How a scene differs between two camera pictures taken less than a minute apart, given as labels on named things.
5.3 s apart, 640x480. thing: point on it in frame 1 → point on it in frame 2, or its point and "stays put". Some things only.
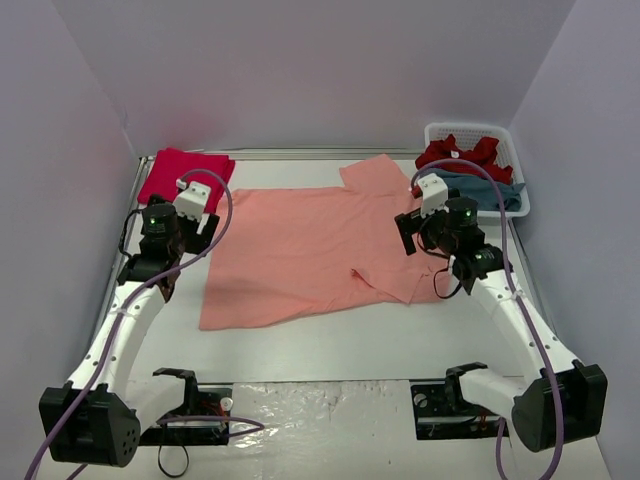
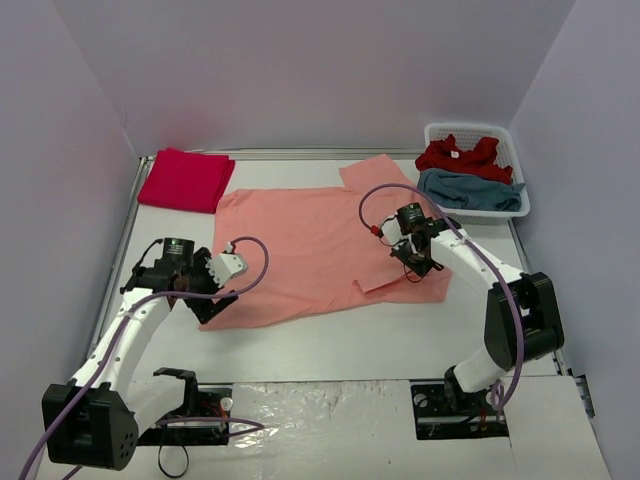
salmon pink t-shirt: x=279 y=253 stays put
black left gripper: x=208 y=226 → x=210 y=304
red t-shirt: x=170 y=167 stays put
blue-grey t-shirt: x=484 y=193 stays put
